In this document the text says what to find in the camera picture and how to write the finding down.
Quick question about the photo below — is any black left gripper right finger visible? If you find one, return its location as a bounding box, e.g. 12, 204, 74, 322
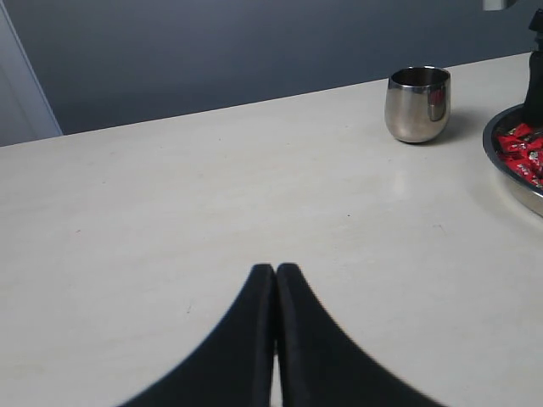
277, 263, 439, 406

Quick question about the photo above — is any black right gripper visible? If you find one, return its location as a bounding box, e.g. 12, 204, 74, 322
523, 8, 542, 125

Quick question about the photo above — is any red wrapped candy left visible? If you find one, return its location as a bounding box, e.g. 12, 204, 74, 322
506, 150, 542, 182

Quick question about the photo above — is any round stainless steel plate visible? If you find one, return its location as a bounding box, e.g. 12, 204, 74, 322
483, 104, 542, 216

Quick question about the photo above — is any red wrapped candy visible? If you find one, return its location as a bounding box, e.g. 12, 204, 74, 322
506, 150, 542, 182
506, 123, 542, 143

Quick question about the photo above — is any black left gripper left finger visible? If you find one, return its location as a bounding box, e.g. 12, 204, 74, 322
124, 264, 277, 406

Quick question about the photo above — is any stainless steel cup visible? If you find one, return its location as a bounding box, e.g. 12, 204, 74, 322
384, 66, 451, 144

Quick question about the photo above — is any red wrapped candy top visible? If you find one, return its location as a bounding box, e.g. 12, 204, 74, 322
506, 123, 542, 143

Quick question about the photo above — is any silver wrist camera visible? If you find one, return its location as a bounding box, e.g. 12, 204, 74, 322
482, 0, 517, 11

